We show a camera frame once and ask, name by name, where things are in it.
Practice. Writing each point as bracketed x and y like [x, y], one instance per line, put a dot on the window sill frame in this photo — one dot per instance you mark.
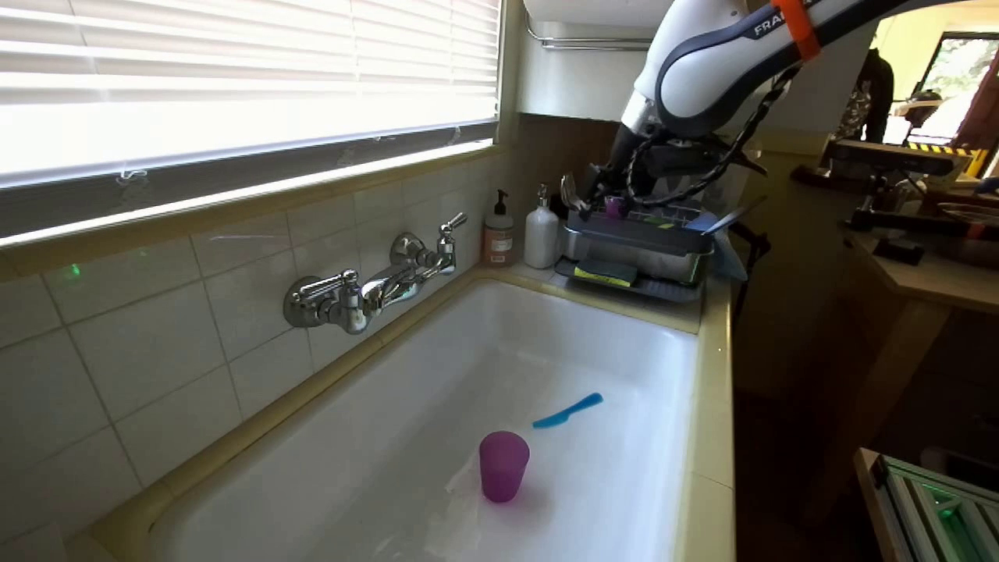
[208, 199]

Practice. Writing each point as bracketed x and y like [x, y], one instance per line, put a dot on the chrome wall faucet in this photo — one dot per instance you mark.
[346, 297]

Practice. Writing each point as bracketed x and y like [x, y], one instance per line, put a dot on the small purple item in rack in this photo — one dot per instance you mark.
[618, 212]

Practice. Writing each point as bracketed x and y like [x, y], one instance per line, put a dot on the soap dispenser with black pump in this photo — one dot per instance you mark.
[499, 239]

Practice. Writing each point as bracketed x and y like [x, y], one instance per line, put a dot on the purple plastic cup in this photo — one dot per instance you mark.
[504, 469]

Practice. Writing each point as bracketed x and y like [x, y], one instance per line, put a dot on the yellow black striped bar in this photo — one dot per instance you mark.
[916, 157]

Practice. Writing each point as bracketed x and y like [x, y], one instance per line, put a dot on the person in dark clothes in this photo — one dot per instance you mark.
[876, 96]

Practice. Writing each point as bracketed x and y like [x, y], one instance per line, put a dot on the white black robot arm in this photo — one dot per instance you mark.
[708, 58]

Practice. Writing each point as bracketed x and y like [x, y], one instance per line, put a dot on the yellow green sponge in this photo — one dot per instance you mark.
[603, 277]

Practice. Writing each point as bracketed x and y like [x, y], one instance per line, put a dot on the grey dish rack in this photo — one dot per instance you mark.
[636, 250]

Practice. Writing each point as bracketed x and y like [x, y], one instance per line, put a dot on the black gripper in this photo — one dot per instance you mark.
[626, 150]

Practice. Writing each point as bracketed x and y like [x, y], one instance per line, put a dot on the white green crate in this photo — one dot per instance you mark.
[939, 510]

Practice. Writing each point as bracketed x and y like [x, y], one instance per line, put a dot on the small black desk item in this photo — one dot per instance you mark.
[897, 250]

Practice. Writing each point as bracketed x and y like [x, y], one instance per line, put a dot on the white sink basin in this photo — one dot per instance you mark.
[583, 362]

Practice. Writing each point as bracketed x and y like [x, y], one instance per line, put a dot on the white window blinds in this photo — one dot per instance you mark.
[208, 73]

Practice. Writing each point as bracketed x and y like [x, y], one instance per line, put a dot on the white pump bottle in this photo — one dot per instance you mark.
[543, 239]

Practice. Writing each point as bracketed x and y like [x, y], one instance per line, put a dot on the blue plastic knife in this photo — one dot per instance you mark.
[571, 410]

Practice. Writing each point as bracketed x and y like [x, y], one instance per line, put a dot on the silver metal utensil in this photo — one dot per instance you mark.
[571, 194]

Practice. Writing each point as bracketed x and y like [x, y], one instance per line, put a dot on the white wall cabinet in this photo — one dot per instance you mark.
[583, 73]

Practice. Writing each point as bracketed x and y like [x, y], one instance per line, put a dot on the computer monitor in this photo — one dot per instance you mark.
[963, 84]

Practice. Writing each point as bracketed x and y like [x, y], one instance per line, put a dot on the wooden desk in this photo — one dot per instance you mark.
[939, 283]

